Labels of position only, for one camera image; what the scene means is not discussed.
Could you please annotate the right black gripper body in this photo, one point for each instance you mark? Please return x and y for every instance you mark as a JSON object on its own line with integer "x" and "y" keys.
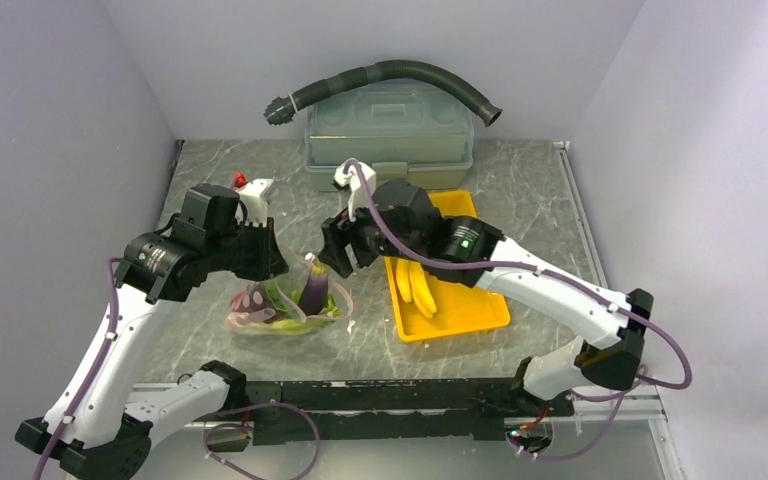
{"x": 369, "y": 241}

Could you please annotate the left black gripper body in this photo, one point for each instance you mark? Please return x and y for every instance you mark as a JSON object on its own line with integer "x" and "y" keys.
{"x": 251, "y": 251}

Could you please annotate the red toy grapes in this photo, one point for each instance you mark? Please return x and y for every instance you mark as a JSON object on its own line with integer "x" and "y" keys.
{"x": 253, "y": 304}

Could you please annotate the green toy grapes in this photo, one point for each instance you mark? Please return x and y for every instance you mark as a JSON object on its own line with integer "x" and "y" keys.
{"x": 288, "y": 302}

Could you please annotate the clear zip top bag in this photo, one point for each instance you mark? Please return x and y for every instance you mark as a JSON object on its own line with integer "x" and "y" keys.
{"x": 295, "y": 280}

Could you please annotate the purple toy eggplant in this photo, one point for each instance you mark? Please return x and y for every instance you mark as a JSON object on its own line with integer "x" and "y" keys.
{"x": 314, "y": 296}

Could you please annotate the yellow plastic tray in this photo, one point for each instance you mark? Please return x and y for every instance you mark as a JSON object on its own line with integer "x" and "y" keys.
{"x": 461, "y": 310}

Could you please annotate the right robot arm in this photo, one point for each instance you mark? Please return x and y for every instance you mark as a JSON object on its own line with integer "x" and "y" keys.
{"x": 608, "y": 325}

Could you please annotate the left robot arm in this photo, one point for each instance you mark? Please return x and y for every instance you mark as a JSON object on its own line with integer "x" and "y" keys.
{"x": 93, "y": 430}

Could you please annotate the yellow toy bananas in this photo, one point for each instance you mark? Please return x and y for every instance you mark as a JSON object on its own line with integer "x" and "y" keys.
{"x": 413, "y": 288}

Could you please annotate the grey plastic storage box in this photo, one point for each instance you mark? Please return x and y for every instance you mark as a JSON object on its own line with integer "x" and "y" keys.
{"x": 400, "y": 129}

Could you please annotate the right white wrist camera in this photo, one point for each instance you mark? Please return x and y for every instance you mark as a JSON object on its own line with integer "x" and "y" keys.
{"x": 360, "y": 179}

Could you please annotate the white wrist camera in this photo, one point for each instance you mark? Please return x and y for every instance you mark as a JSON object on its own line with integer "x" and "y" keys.
{"x": 255, "y": 196}
{"x": 360, "y": 179}

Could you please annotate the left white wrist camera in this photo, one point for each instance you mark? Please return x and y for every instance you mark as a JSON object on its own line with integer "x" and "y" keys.
{"x": 255, "y": 196}

